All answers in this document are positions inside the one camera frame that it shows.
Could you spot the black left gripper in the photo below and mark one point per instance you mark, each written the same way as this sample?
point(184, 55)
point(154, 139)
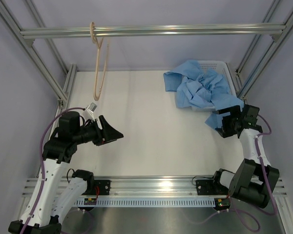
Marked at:
point(107, 133)

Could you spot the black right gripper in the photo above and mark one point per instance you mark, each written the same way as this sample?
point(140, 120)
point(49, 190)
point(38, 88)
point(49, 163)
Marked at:
point(225, 131)

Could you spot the blue button-up shirt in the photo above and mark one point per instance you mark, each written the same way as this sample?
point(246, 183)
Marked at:
point(176, 81)

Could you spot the white perforated plastic basket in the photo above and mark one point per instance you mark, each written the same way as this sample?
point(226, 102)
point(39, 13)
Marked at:
point(210, 86)

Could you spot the beige wooden clothes hanger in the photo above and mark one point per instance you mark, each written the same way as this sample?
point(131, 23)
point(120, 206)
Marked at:
point(99, 82)

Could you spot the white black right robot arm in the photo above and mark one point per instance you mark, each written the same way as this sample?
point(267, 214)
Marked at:
point(255, 179)

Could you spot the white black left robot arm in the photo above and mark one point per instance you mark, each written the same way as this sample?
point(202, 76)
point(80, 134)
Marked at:
point(45, 212)

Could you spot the aluminium top crossbar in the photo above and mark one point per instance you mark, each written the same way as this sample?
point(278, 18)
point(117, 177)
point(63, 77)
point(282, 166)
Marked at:
point(162, 30)

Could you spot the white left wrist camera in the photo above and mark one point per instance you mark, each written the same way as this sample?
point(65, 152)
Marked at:
point(88, 113)

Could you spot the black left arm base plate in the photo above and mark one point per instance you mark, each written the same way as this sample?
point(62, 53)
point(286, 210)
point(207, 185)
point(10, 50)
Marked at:
point(98, 187)

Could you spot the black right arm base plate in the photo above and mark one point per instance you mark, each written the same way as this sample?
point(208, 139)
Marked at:
point(209, 187)

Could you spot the aluminium front rail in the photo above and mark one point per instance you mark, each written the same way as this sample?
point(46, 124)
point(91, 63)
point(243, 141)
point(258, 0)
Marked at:
point(147, 187)

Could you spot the white slotted cable duct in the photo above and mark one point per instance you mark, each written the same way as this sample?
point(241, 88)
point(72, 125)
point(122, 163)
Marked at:
point(145, 202)

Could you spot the aluminium right frame strut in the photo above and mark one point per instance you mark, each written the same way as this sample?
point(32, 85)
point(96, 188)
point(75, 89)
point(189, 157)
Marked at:
point(263, 48)

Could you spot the aluminium frame strut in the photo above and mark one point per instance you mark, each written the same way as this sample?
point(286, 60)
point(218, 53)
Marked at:
point(263, 48)
point(63, 93)

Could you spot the aluminium left frame strut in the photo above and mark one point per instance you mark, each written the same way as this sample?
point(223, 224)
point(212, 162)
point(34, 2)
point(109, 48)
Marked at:
point(63, 93)

